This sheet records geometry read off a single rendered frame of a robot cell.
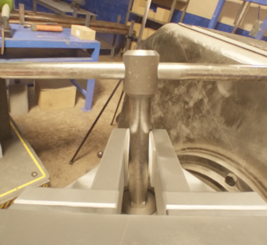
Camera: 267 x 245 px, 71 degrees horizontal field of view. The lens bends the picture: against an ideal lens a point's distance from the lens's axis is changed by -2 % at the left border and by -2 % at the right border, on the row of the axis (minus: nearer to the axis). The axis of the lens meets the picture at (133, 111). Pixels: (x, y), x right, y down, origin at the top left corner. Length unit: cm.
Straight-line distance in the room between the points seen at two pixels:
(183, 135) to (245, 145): 10
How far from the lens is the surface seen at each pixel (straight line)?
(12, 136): 160
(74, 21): 357
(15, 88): 222
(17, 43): 187
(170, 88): 33
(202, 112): 30
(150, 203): 19
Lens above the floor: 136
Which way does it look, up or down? 30 degrees down
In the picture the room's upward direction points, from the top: 16 degrees clockwise
